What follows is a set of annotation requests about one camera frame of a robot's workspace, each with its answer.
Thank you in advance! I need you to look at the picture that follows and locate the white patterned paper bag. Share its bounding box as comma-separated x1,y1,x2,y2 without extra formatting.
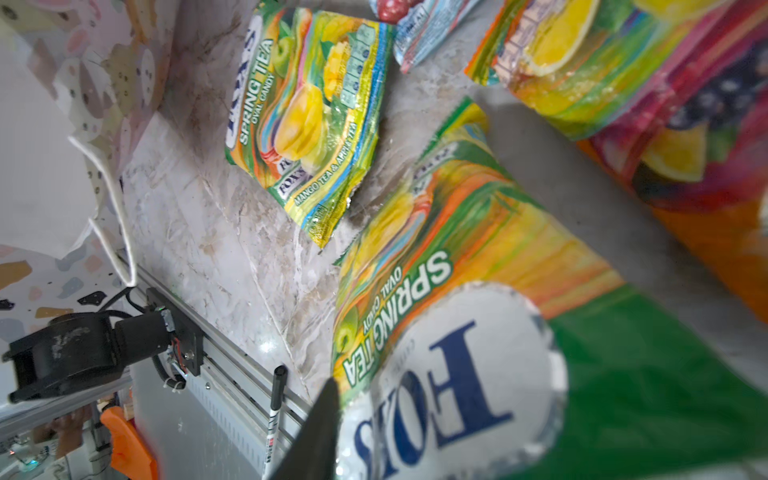
1,1,180,286

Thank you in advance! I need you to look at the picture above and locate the black marker pen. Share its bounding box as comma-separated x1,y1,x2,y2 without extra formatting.
262,365,288,480

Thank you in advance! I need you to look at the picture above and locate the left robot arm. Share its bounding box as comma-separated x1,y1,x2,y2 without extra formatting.
2,287,204,404

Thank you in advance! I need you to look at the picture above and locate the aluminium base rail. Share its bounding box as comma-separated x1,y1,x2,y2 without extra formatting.
0,263,313,480

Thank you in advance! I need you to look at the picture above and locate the green spring tea candy bag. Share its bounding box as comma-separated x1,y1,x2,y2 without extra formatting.
331,99,767,479

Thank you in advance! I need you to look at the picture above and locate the teal cherry candy bag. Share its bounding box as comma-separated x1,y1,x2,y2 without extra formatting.
369,0,481,73

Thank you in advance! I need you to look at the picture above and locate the orange fruits candy bag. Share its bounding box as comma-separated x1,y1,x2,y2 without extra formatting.
466,1,767,319

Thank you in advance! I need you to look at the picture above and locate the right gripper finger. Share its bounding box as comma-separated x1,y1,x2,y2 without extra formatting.
267,378,341,480

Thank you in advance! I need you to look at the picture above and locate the orange object below table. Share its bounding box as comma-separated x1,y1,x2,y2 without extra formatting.
100,406,160,480

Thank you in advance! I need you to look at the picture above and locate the green apple tea candy bag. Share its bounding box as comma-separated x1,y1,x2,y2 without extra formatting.
225,1,395,248

